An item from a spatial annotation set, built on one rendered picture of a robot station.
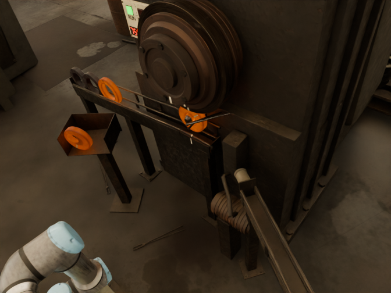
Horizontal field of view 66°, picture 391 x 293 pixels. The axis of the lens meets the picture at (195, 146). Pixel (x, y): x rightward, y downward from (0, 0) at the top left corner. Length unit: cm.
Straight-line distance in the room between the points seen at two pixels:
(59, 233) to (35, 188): 163
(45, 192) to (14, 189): 27
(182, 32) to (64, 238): 76
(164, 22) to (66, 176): 171
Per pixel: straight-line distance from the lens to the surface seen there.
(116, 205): 221
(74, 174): 255
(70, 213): 233
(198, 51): 109
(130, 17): 160
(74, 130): 168
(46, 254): 102
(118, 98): 194
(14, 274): 103
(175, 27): 112
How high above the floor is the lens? 174
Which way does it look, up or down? 46 degrees down
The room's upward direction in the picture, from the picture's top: 9 degrees counter-clockwise
